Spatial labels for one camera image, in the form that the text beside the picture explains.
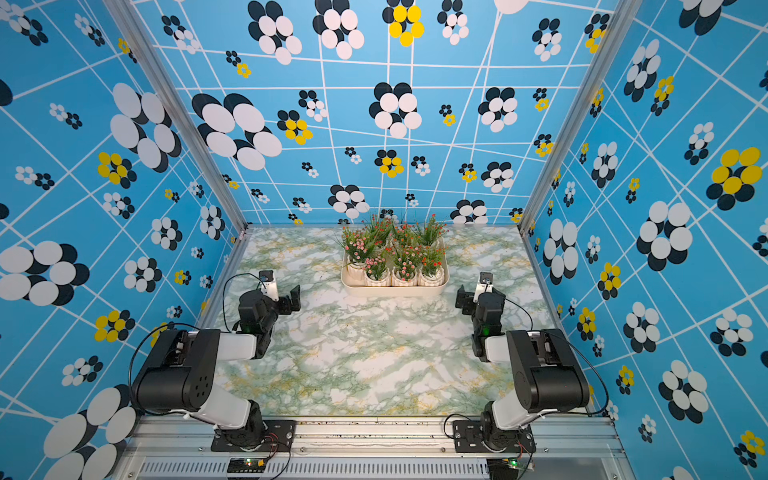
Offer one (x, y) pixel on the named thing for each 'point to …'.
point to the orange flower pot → (433, 233)
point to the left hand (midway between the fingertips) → (287, 284)
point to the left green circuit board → (246, 465)
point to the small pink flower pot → (406, 235)
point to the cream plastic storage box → (390, 291)
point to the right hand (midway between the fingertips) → (484, 286)
